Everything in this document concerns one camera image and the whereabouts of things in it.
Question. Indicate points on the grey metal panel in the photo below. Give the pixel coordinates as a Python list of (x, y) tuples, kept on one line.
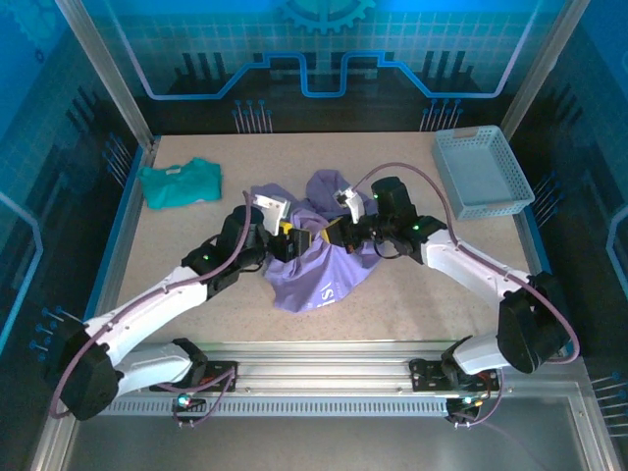
[(319, 441)]

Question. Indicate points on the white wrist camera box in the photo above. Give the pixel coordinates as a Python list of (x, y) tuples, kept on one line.
[(353, 203), (272, 203)]

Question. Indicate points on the small LED circuit board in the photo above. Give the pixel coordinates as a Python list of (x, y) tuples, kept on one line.
[(471, 400), (185, 400)]

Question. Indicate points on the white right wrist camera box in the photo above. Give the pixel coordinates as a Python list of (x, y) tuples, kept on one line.
[(353, 203)]

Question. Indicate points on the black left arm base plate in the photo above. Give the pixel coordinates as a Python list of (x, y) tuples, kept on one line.
[(213, 369)]

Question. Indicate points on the teal folded t-shirt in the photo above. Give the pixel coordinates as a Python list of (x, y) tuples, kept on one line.
[(176, 184)]

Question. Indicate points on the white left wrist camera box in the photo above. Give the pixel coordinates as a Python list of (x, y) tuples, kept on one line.
[(272, 203)]

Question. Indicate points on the blue table edge strip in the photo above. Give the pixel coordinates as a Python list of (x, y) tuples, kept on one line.
[(527, 225), (121, 221)]

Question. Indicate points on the blue-grey perforated plastic basket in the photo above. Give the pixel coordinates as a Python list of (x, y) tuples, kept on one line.
[(481, 167)]

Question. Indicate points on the purple t-shirt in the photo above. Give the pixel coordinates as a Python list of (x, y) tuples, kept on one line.
[(319, 279)]

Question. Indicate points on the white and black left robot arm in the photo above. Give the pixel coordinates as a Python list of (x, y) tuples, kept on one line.
[(147, 309)]

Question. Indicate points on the aluminium mounting rail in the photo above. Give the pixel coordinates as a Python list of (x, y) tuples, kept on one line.
[(319, 368)]

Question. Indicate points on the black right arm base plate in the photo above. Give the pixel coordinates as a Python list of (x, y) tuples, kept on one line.
[(427, 378)]

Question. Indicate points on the aluminium frame post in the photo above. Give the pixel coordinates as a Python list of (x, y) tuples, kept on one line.
[(113, 83), (539, 68)]

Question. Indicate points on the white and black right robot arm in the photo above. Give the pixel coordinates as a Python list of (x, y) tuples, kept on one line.
[(466, 265)]

